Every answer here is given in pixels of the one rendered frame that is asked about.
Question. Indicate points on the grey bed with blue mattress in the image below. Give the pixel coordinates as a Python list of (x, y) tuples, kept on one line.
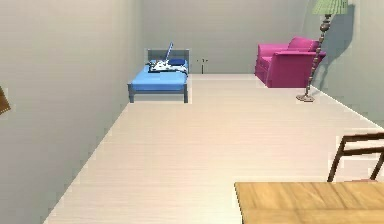
[(159, 81)]

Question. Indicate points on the white patterned cloth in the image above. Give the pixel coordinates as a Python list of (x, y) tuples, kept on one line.
[(165, 67)]

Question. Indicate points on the dark blue pillow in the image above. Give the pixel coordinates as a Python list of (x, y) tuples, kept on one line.
[(177, 61)]

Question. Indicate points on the magenta armchair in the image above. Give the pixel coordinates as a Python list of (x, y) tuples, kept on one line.
[(288, 68)]

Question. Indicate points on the floor lamp with green shade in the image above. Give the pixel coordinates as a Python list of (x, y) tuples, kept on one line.
[(318, 50)]

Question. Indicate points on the light wooden table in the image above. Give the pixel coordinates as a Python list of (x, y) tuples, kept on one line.
[(310, 201)]

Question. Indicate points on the dark brown wooden chair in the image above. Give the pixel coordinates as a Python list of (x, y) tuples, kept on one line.
[(358, 151)]

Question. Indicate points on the brown framed picture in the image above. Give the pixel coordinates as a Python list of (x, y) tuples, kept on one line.
[(3, 101)]

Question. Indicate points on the small dark wall fixture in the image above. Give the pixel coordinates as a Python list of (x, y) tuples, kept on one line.
[(202, 63)]

